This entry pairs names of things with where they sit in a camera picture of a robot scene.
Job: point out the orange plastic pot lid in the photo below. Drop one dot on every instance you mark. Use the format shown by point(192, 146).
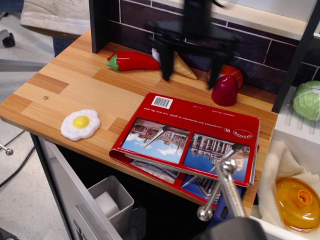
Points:
point(298, 204)

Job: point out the red toy chili pepper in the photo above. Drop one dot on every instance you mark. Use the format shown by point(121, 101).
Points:
point(129, 60)

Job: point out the white foam block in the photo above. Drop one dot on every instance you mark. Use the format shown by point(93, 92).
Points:
point(107, 204)

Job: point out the dark red plastic dome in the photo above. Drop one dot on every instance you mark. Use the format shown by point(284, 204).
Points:
point(225, 91)

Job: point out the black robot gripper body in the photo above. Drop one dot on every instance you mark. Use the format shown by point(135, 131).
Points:
point(194, 33)

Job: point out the grey cabinet door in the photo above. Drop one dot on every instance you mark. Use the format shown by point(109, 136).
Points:
point(83, 218)

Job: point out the green toy cabbage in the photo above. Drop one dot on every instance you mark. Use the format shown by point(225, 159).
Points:
point(306, 100)

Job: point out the toy fried egg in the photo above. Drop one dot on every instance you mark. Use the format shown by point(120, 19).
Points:
point(80, 124)

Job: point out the cream cloth in sink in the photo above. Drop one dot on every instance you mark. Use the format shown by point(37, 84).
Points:
point(280, 163)

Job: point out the chrome knob at left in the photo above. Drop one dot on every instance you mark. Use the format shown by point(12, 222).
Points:
point(8, 151)

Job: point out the toy salmon sushi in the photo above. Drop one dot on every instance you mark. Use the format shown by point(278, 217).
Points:
point(232, 72)

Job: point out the chrome faucet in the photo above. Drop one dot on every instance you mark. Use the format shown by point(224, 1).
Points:
point(224, 169)

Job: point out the office chair caster wheel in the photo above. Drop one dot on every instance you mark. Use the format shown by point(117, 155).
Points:
point(7, 38)

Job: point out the blue object under faucet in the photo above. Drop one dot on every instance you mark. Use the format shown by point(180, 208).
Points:
point(221, 212)

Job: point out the black shelf upright post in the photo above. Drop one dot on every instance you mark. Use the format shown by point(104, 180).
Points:
point(298, 57)

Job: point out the white sneaker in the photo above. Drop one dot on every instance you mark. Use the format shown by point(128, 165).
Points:
point(64, 16)

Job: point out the red spiral-bound photo book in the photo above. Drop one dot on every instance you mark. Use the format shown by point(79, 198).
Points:
point(179, 143)

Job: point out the grey plastic bin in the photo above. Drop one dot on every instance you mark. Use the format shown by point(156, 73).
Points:
point(123, 199)

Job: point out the white dish rack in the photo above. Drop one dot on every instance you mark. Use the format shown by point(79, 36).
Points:
point(290, 122)

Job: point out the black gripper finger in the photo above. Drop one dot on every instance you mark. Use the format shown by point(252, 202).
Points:
point(218, 59)
point(166, 57)

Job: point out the toy ice cream cone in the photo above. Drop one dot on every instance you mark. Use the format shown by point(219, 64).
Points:
point(179, 65)

